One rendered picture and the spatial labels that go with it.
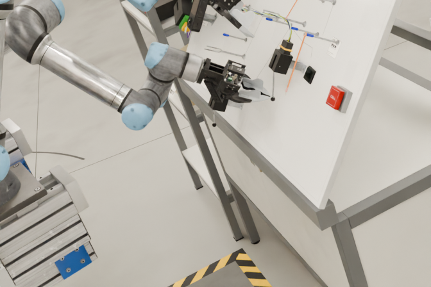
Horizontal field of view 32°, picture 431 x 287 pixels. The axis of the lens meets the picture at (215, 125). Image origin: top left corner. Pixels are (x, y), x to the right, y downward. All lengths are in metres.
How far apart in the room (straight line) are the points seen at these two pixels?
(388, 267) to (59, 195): 0.92
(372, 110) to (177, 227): 1.51
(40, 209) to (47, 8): 0.56
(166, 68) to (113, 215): 2.00
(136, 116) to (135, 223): 1.88
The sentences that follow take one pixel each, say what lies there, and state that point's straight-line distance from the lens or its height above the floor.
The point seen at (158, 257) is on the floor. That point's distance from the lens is 3.55.
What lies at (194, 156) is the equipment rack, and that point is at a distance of 3.69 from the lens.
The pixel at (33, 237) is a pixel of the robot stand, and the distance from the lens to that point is 2.02.
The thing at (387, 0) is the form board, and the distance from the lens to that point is 1.90.
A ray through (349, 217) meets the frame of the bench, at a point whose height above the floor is 0.80.
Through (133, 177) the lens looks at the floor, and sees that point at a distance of 4.24.
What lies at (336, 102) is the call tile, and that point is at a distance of 1.91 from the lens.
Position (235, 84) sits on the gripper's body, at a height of 1.15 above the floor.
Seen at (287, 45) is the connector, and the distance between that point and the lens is 2.09.
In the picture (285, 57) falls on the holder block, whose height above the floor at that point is 1.16.
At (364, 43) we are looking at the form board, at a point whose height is 1.21.
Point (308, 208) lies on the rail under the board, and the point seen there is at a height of 0.85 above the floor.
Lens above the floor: 2.01
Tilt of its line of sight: 27 degrees down
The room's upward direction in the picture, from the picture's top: 20 degrees counter-clockwise
